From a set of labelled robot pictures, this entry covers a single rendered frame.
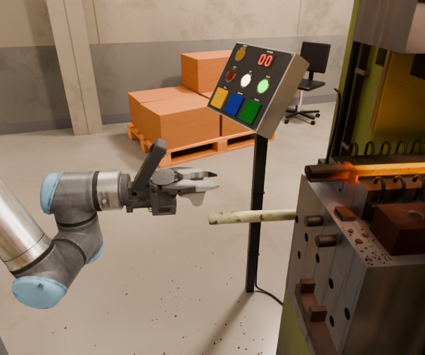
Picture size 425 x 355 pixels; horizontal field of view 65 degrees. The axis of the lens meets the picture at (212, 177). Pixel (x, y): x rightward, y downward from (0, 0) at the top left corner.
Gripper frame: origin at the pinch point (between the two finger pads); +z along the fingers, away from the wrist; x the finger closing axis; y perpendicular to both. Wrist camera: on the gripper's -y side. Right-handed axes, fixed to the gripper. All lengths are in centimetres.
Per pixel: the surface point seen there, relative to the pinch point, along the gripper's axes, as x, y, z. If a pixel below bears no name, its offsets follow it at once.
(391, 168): 1.1, -0.8, 41.6
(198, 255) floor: -87, 100, 0
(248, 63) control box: -60, -14, 19
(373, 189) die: 7.3, 0.8, 34.2
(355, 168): 1.4, -1.4, 32.6
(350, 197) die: 1.3, 6.4, 33.0
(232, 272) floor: -71, 100, 18
